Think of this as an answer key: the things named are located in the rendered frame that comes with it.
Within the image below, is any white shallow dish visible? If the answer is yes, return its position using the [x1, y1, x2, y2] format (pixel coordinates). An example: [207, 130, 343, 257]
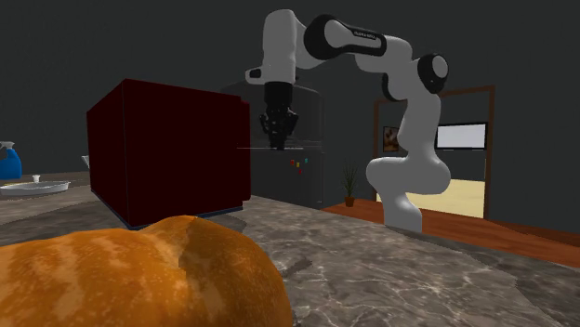
[0, 179, 72, 197]

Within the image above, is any dark grey fridge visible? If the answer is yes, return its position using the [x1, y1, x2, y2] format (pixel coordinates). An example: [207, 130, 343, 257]
[220, 80, 326, 211]

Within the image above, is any brown wall picture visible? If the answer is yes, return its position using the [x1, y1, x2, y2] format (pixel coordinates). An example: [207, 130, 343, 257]
[382, 125, 401, 153]

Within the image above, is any brown wooden door frame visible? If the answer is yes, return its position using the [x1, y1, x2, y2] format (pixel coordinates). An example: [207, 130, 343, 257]
[372, 85, 496, 221]

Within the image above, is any dark red box appliance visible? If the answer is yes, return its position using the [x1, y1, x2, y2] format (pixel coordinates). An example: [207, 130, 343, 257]
[86, 78, 252, 229]

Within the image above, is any potted green plant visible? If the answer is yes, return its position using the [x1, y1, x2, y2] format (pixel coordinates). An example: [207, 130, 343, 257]
[340, 162, 360, 208]

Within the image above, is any blue spray bottle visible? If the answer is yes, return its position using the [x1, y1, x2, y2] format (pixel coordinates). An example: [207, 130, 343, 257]
[0, 140, 23, 181]

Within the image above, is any black framed wall screen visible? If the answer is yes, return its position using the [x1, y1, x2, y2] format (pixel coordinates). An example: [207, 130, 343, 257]
[434, 121, 489, 151]

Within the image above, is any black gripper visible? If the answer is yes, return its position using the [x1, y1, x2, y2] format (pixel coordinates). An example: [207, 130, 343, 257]
[258, 82, 299, 151]

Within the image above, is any golden brown bread loaf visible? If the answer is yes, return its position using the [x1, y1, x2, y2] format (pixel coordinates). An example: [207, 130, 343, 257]
[0, 215, 296, 327]

